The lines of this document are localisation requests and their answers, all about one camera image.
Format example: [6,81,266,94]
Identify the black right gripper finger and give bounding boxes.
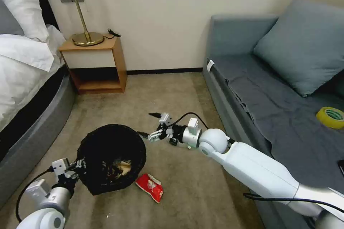
[137,131,166,143]
[148,112,169,132]

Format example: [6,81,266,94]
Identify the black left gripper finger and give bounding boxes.
[66,169,87,179]
[72,159,87,171]

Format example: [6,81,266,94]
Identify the black woven trash bin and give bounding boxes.
[77,123,147,196]

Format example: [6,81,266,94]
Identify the crumpled paper garbage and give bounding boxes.
[107,159,133,180]

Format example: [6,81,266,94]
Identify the red snack packet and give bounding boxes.
[135,173,164,204]

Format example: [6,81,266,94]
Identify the grey blue sofa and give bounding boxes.
[202,14,344,229]

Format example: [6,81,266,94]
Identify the grey bed base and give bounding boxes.
[0,64,76,208]

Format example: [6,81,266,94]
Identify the wooden nightstand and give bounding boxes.
[59,34,128,96]

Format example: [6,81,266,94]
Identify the dark grey sofa cover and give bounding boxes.
[223,54,344,188]

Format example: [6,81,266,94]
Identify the white duvet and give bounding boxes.
[0,24,67,133]

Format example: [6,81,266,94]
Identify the black headboard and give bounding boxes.
[36,0,59,30]

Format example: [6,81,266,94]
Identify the blue sofa cushion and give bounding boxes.
[253,0,344,98]

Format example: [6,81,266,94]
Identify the yellow tape roll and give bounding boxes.
[316,106,344,130]

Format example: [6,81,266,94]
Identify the grey pillow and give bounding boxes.
[0,0,25,37]

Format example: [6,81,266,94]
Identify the white pillow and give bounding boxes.
[0,0,50,43]

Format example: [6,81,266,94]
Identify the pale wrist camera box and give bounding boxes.
[159,112,173,127]
[51,158,71,176]

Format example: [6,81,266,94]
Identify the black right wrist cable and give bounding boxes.
[168,112,209,131]

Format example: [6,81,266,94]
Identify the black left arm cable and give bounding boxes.
[15,166,56,223]

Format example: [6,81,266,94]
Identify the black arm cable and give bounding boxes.
[243,192,335,205]
[15,166,56,223]

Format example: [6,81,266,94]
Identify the black lamp cable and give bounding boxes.
[103,28,121,40]

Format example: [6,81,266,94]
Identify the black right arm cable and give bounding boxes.
[243,192,335,205]

